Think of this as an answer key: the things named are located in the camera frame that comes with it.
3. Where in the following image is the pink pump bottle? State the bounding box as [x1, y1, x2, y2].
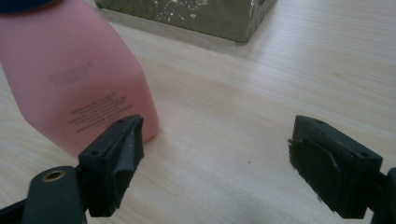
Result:
[0, 0, 160, 159]

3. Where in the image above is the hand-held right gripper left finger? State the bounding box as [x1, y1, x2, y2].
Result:
[78, 114, 145, 218]

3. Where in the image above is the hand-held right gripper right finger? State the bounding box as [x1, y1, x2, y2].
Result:
[288, 115, 384, 219]

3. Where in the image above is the brown transparent plastic box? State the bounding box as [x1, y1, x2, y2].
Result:
[93, 0, 277, 43]

